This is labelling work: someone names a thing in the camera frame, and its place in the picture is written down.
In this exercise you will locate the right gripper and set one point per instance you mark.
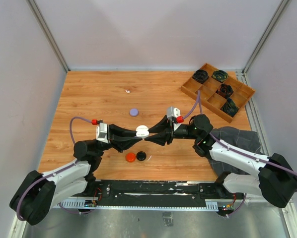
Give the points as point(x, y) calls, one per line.
point(164, 125)

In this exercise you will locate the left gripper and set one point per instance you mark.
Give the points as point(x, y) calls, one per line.
point(118, 137)

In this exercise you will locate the white earbud case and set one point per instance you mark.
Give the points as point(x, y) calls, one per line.
point(142, 131)

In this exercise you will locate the orange earbud case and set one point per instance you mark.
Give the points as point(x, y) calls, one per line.
point(130, 157)

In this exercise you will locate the black earbud case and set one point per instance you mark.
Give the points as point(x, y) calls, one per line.
point(141, 156)

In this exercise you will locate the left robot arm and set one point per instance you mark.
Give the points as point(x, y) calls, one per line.
point(39, 192)

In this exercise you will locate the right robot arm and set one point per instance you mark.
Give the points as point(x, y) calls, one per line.
point(268, 176)

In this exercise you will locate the dark rolled cloth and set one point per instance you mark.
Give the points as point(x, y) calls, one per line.
point(225, 91)
point(200, 76)
point(230, 108)
point(220, 76)

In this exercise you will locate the wooden divided tray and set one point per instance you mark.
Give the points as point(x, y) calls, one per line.
point(213, 101)

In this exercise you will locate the grey checked cloth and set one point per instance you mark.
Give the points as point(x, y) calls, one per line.
point(243, 139)

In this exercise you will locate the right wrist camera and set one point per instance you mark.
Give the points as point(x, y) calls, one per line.
point(173, 113)

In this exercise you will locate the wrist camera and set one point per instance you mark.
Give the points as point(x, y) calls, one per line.
point(102, 133)
point(173, 113)

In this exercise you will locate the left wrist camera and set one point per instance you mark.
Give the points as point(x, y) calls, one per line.
point(102, 133)

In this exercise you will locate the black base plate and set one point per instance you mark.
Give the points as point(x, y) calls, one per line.
point(156, 192)

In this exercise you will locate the grey cable duct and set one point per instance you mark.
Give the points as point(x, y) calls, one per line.
point(86, 204)

